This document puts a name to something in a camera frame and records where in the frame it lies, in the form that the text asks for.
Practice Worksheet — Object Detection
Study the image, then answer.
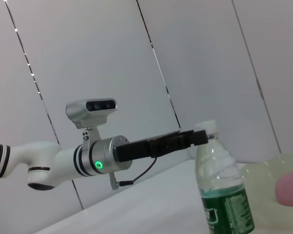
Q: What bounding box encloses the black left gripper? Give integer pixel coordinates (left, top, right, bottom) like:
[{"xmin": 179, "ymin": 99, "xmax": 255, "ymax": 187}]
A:
[{"xmin": 114, "ymin": 129, "xmax": 209, "ymax": 163}]

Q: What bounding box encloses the water bottle green label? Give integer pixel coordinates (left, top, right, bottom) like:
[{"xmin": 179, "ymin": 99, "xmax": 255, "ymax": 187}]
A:
[{"xmin": 194, "ymin": 119, "xmax": 256, "ymax": 234}]

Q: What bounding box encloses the pink toy peach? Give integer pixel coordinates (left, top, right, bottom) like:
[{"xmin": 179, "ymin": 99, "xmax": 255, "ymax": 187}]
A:
[{"xmin": 274, "ymin": 172, "xmax": 293, "ymax": 207}]

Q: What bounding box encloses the green glass fruit plate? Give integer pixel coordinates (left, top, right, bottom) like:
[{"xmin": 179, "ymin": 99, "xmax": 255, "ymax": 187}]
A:
[{"xmin": 239, "ymin": 153, "xmax": 293, "ymax": 220}]

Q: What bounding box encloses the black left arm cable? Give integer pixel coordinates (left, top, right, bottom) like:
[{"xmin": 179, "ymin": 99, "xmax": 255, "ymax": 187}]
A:
[{"xmin": 109, "ymin": 157, "xmax": 158, "ymax": 190}]

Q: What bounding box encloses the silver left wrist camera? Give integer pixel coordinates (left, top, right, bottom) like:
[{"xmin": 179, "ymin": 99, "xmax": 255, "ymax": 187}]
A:
[{"xmin": 65, "ymin": 97, "xmax": 118, "ymax": 147}]

